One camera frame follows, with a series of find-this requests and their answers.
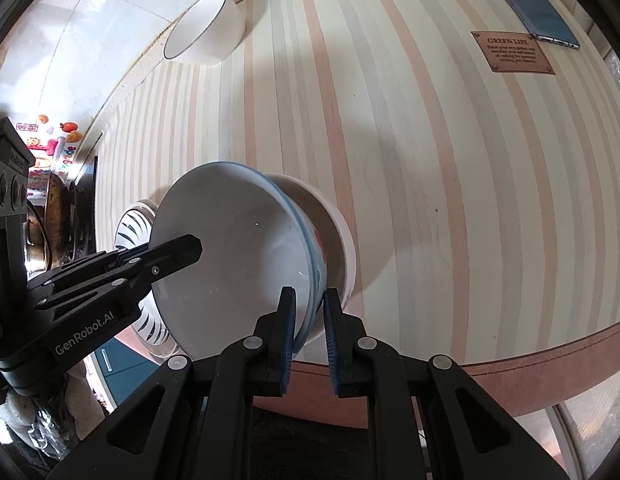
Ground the black gas stove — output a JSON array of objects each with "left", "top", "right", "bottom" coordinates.
[{"left": 65, "top": 157, "right": 99, "bottom": 262}]

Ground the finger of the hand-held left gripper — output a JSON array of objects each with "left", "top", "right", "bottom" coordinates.
[
  {"left": 35, "top": 279, "right": 154, "bottom": 312},
  {"left": 27, "top": 233, "right": 203, "bottom": 297}
]

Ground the dark wok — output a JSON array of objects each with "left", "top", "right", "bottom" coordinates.
[{"left": 42, "top": 170, "right": 79, "bottom": 272}]

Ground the brown label patch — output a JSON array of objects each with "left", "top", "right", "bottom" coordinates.
[{"left": 470, "top": 31, "right": 556, "bottom": 76}]

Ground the blue smartphone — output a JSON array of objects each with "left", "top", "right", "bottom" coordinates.
[{"left": 470, "top": 0, "right": 582, "bottom": 51}]

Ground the white plate with dark stripes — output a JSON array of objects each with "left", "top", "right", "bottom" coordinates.
[{"left": 114, "top": 199, "right": 183, "bottom": 359}]

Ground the colourful wall sticker strip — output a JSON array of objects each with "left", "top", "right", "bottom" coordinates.
[{"left": 17, "top": 114, "right": 86, "bottom": 197}]

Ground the white bowl with blue rim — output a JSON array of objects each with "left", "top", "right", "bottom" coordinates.
[{"left": 163, "top": 0, "right": 247, "bottom": 66}]

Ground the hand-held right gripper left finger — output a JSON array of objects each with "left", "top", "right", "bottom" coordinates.
[{"left": 47, "top": 286, "right": 297, "bottom": 480}]

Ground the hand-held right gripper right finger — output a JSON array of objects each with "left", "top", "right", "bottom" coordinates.
[{"left": 323, "top": 287, "right": 566, "bottom": 480}]

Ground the stainless steel steamer pot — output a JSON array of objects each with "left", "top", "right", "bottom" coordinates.
[{"left": 24, "top": 202, "right": 53, "bottom": 277}]

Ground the white bowl with blue pattern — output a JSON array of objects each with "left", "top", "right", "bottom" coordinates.
[{"left": 149, "top": 161, "right": 327, "bottom": 361}]

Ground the white bowl with red flowers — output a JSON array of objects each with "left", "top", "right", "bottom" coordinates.
[{"left": 262, "top": 174, "right": 357, "bottom": 312}]

